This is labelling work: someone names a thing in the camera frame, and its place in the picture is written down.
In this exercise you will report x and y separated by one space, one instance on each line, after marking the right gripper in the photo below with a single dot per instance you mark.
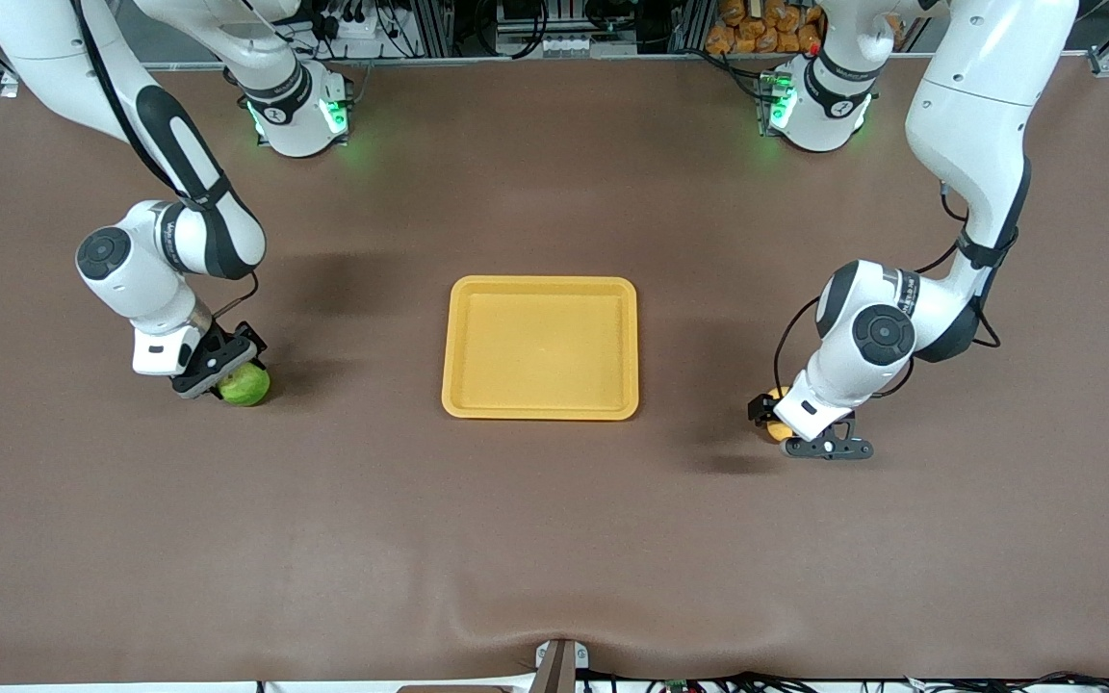
231 344

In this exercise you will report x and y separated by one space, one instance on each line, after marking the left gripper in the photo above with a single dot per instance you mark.
761 408

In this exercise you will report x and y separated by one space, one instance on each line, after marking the yellow potato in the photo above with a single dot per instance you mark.
780 430

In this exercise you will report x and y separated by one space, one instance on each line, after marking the green apple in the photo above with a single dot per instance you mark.
248 387

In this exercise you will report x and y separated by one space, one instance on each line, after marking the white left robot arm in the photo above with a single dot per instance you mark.
978 96

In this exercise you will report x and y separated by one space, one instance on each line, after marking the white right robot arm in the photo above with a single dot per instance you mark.
131 279

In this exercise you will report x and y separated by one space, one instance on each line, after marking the yellow plastic tray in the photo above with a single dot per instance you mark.
540 351

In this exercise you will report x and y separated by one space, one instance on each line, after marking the brown table mat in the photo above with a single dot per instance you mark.
554 529

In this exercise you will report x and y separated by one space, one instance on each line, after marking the white power strip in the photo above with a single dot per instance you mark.
362 29

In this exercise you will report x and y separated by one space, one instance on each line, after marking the orange packaged snacks pile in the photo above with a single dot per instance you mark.
757 34

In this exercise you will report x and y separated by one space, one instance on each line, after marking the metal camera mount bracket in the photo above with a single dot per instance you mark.
559 669

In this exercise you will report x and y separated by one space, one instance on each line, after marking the aluminium table edge rail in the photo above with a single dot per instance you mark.
516 60

